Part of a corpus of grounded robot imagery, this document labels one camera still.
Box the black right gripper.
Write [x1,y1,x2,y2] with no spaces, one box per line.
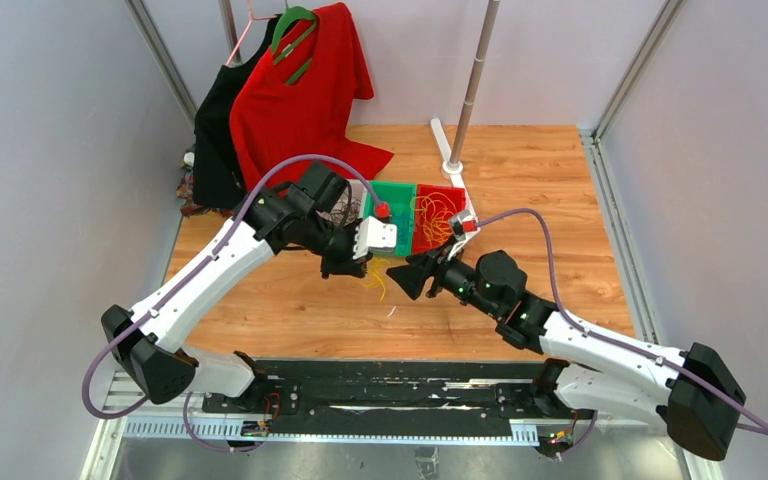
[386,235,500,318]

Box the brown cable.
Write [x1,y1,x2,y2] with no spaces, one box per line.
[330,198,364,230]

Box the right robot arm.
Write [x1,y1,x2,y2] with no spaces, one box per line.
[387,249,746,461]

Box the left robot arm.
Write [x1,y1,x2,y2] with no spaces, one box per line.
[82,154,389,419]

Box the white storage bin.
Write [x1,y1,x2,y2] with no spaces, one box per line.
[324,180,366,226]

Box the red storage bin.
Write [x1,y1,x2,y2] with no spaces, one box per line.
[411,184,466,254]

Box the green storage bin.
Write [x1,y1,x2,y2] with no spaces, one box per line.
[370,181,417,257]

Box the white rack base foot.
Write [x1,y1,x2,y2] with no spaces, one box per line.
[429,117,479,227]

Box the black garment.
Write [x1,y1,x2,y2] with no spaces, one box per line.
[186,18,278,214]

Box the red t-shirt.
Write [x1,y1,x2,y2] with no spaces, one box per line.
[230,2,393,190]

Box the beige rack pole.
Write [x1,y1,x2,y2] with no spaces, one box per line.
[446,0,500,172]

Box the green clothes hanger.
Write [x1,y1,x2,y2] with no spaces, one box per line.
[270,6,319,65]

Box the pink clothes hanger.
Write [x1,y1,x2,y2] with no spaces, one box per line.
[220,1,276,66]

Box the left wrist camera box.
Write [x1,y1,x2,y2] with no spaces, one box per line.
[353,217,398,260]

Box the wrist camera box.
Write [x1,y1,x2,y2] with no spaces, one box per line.
[447,209,479,259]
[353,217,398,260]

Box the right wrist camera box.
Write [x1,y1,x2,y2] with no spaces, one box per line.
[447,209,479,259]

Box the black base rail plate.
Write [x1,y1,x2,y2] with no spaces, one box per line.
[195,359,592,438]

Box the patterned cloth at wall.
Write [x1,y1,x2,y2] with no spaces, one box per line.
[176,149,208,217]

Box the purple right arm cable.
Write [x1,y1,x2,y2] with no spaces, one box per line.
[476,207,768,457]

